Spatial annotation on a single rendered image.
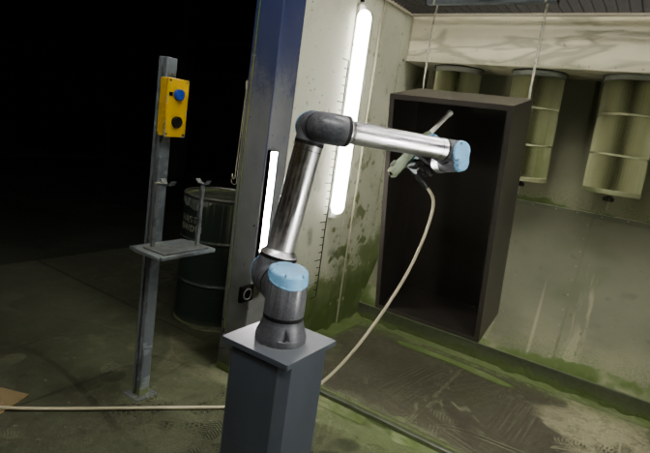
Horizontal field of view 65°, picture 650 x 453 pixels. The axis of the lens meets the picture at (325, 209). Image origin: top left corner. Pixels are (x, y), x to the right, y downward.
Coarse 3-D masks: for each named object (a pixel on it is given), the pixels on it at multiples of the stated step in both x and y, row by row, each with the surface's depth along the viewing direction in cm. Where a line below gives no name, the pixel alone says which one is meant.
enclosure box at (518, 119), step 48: (432, 96) 245; (480, 96) 251; (480, 144) 268; (384, 192) 268; (432, 192) 291; (480, 192) 275; (384, 240) 283; (432, 240) 299; (480, 240) 282; (384, 288) 297; (432, 288) 307; (480, 288) 290; (480, 336) 261
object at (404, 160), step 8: (448, 112) 259; (440, 120) 257; (432, 128) 255; (400, 160) 245; (408, 160) 247; (392, 168) 243; (400, 168) 245; (392, 176) 247; (416, 176) 252; (424, 184) 253
